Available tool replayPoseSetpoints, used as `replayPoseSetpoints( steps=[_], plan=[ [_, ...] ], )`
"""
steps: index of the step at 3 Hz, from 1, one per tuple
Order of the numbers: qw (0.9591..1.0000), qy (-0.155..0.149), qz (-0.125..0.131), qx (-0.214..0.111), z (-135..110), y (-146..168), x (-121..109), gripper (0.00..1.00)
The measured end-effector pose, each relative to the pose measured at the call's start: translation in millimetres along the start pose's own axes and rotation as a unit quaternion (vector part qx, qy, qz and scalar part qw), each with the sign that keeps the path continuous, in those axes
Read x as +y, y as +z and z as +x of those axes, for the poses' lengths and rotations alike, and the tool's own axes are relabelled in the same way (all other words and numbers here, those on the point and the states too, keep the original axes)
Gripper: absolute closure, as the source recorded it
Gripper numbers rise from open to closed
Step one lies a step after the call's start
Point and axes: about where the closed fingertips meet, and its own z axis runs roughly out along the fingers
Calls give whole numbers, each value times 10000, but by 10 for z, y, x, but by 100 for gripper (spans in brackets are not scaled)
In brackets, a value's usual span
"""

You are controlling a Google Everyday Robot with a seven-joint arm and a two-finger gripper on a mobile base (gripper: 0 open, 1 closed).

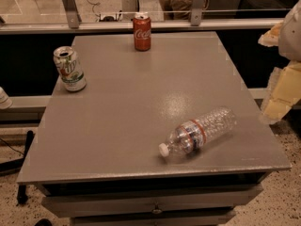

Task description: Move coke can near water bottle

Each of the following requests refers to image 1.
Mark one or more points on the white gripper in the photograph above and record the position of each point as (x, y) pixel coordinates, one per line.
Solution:
(292, 37)

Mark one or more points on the white object at left edge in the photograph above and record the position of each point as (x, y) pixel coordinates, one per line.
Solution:
(5, 101)

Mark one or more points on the red coke can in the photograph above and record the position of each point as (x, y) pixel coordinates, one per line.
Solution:
(142, 31)

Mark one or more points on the grey cabinet with drawers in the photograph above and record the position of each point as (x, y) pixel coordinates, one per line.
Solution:
(95, 155)

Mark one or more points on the black stand with cable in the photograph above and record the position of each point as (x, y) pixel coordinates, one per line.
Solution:
(15, 165)

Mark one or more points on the clear plastic water bottle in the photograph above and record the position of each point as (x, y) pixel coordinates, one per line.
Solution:
(190, 136)

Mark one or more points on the white green 7up can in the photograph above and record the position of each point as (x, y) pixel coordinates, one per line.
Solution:
(69, 68)

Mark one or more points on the grey metal railing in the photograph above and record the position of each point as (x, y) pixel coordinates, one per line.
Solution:
(116, 16)

